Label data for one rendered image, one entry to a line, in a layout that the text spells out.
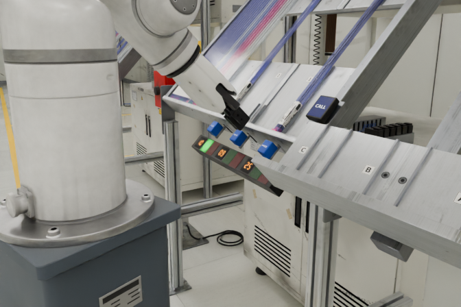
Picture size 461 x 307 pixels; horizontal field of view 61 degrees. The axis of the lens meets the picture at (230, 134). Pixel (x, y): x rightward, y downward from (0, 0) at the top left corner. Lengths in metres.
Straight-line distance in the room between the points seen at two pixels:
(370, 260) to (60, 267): 0.84
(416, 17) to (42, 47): 0.69
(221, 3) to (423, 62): 1.41
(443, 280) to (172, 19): 0.55
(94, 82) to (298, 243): 1.01
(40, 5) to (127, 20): 0.18
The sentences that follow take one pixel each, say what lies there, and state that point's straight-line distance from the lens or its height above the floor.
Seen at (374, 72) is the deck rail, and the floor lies 0.85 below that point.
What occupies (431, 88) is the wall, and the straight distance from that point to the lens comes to 2.89.
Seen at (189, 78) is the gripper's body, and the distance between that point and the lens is 0.63.
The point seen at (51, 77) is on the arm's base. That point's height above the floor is 0.87.
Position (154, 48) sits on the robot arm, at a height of 0.90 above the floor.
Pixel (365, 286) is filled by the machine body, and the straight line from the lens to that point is 1.17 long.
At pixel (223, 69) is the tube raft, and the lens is 1.15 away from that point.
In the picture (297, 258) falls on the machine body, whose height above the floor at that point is 0.21.
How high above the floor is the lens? 0.91
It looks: 13 degrees down
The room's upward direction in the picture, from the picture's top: straight up
